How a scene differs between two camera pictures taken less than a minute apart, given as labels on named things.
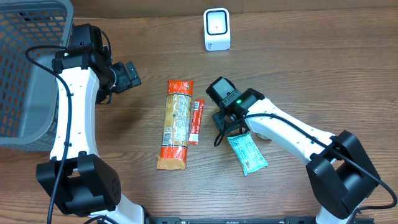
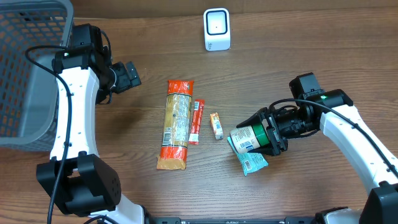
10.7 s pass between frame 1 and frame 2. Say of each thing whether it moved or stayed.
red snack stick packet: stayed
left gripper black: stayed
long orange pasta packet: stayed
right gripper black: moved
